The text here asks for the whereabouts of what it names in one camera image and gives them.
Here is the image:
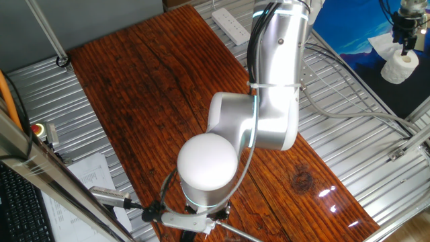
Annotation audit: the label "black background gripper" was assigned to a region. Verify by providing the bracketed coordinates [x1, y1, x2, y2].
[391, 11, 429, 56]

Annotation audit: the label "white toilet paper roll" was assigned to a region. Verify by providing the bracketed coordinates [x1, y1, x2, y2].
[368, 32, 420, 85]

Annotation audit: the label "blue mountain picture backdrop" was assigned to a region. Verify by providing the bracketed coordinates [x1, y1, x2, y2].
[312, 0, 430, 119]

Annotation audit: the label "printed paper sheets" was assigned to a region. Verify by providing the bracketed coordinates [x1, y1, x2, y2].
[42, 153, 134, 242]

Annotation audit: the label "brown wooden board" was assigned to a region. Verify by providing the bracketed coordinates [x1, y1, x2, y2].
[69, 3, 380, 242]

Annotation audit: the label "red emergency stop button box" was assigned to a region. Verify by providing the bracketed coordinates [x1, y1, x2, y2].
[30, 121, 60, 149]

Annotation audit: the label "black keyboard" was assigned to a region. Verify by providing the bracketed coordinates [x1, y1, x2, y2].
[0, 163, 56, 242]

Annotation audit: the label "white power strip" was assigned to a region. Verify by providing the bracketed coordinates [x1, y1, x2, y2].
[211, 7, 251, 46]

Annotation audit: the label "orange pole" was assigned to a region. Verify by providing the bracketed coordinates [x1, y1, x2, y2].
[0, 70, 23, 130]

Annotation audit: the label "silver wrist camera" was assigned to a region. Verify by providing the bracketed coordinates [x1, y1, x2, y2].
[160, 211, 216, 235]

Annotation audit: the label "metal bar clamp black handle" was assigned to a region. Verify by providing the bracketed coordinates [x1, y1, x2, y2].
[180, 218, 263, 242]

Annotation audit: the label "black background robot cables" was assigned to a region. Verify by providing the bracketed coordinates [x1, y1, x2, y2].
[378, 0, 394, 27]

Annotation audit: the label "black exterior camera cable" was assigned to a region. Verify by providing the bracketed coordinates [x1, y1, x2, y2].
[123, 200, 146, 212]

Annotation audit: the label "black table cable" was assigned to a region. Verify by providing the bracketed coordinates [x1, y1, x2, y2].
[304, 42, 416, 135]

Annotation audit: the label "aluminium frame profile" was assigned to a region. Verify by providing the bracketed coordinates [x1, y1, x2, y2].
[404, 96, 430, 124]
[388, 124, 430, 162]

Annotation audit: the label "ribbed silver exterior camera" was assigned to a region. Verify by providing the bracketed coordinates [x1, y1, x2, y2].
[88, 186, 132, 210]

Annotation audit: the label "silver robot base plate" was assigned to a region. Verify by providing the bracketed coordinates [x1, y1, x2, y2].
[300, 58, 318, 91]

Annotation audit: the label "thick grey robot cable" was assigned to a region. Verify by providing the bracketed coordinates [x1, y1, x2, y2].
[300, 83, 430, 138]

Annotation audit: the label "wide shiny metal frame bar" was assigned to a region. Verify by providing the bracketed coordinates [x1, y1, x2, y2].
[0, 107, 137, 242]

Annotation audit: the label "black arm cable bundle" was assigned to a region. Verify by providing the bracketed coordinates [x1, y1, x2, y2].
[247, 0, 282, 95]

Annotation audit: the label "thin aluminium frame strut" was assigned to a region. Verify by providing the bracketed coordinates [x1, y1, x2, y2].
[25, 0, 73, 73]

